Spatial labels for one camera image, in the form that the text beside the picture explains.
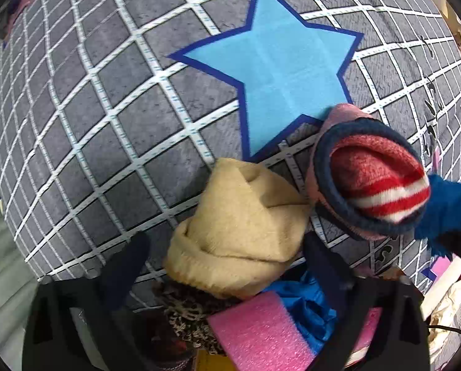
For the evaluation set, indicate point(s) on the white board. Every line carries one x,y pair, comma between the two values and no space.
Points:
443,291

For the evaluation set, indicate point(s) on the leopard print cloth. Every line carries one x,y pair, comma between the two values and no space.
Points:
188,309

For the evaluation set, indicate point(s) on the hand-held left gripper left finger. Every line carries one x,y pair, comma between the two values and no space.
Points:
128,274

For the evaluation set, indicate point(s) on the large pink foam sponge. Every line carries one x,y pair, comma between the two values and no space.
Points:
257,332

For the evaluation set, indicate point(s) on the beige sock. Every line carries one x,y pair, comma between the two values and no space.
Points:
234,232

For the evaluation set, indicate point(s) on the blue star patch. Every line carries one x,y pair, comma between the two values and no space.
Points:
284,65

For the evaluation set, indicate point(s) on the blue cloth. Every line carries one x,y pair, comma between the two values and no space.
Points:
307,309

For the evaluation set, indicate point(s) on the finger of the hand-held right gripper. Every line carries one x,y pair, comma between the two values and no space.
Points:
450,208

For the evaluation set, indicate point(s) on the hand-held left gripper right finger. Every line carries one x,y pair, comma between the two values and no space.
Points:
325,274

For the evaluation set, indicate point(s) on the striped sock with navy cuff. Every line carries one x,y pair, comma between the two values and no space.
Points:
369,162

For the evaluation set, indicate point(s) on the cream crumpled paper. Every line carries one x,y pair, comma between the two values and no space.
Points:
446,311

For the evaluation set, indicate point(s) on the grey grid blanket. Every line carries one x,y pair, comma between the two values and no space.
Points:
99,123

